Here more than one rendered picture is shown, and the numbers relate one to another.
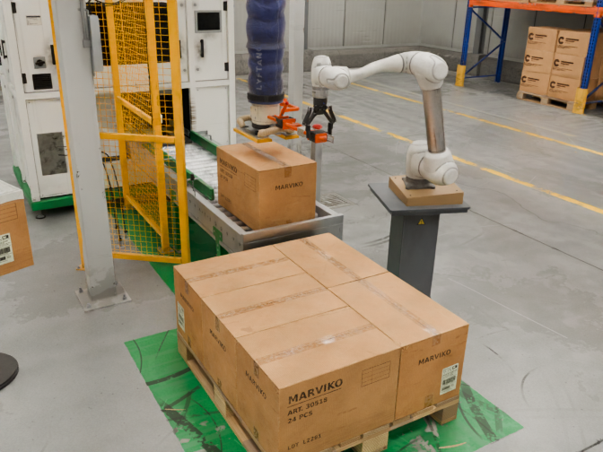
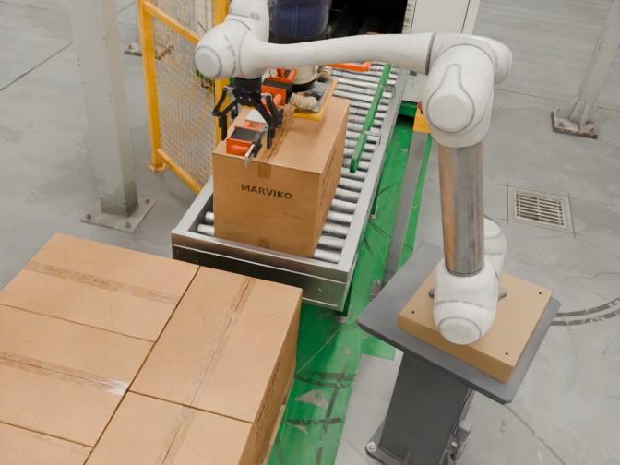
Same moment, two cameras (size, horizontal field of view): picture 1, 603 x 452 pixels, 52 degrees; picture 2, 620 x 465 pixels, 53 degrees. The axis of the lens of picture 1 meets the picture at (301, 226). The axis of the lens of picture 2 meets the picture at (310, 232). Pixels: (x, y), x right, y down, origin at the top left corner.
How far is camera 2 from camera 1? 2.55 m
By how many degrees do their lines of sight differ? 38
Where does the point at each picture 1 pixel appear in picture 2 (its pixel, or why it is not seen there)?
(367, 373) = not seen: outside the picture
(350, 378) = not seen: outside the picture
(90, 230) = (95, 135)
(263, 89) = (273, 20)
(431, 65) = (431, 89)
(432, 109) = (444, 185)
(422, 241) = (435, 390)
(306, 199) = (297, 221)
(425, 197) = (434, 332)
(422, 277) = (426, 438)
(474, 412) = not seen: outside the picture
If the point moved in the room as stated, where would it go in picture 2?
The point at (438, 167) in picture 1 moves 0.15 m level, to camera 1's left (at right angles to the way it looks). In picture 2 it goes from (440, 300) to (395, 270)
